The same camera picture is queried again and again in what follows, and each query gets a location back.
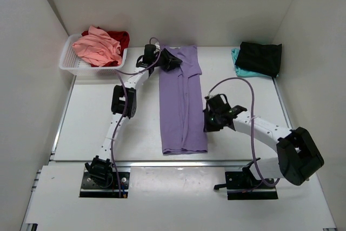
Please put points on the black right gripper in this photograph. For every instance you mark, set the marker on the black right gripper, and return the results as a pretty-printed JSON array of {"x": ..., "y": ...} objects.
[{"x": 207, "y": 127}]

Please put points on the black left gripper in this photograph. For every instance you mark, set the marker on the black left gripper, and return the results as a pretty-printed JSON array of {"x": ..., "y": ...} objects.
[{"x": 170, "y": 61}]

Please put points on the purple t shirt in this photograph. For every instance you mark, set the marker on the purple t shirt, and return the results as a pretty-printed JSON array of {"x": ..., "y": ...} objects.
[{"x": 181, "y": 106}]

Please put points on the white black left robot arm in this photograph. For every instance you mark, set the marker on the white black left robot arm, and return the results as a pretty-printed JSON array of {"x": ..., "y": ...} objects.
[{"x": 102, "y": 169}]

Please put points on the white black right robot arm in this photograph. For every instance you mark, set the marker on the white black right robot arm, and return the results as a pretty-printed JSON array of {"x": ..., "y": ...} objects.
[{"x": 297, "y": 156}]

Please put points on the dark red t shirt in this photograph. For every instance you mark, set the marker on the dark red t shirt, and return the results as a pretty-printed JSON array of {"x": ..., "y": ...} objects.
[{"x": 121, "y": 36}]

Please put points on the folded teal t shirt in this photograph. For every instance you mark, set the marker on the folded teal t shirt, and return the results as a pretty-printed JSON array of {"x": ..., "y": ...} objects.
[{"x": 239, "y": 71}]

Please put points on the pink t shirt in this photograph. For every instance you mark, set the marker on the pink t shirt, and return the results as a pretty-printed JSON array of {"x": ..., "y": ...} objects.
[{"x": 98, "y": 48}]

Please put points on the folded black t shirt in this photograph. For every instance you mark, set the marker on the folded black t shirt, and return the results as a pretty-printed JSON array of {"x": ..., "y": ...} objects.
[{"x": 261, "y": 58}]

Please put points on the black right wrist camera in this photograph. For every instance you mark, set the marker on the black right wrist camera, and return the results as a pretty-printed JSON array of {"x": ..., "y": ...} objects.
[{"x": 218, "y": 103}]

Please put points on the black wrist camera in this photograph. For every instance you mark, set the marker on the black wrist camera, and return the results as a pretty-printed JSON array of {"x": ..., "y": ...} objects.
[
  {"x": 218, "y": 103},
  {"x": 150, "y": 53}
]

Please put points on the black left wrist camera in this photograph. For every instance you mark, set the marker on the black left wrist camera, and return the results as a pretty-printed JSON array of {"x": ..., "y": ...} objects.
[{"x": 150, "y": 53}]

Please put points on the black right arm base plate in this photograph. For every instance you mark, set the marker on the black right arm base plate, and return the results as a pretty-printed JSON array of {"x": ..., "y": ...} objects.
[{"x": 241, "y": 187}]

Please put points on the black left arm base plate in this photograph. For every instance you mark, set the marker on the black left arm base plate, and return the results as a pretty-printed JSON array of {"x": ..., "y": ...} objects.
[{"x": 111, "y": 189}]

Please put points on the aluminium table edge rail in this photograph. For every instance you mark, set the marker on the aluminium table edge rail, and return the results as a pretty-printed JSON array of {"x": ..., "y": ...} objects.
[{"x": 184, "y": 163}]

